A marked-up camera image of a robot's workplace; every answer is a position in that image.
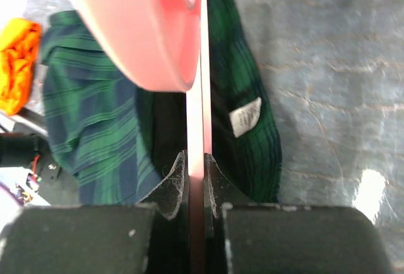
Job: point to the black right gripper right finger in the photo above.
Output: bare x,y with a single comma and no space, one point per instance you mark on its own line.
217,190

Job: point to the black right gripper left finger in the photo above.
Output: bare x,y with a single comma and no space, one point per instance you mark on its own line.
163,219

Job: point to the green plaid garment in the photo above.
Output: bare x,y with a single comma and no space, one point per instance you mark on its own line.
119,141

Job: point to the thick pink plastic hanger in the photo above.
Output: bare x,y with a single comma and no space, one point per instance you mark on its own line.
163,45

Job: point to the orange garment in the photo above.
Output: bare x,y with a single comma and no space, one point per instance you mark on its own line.
20,42

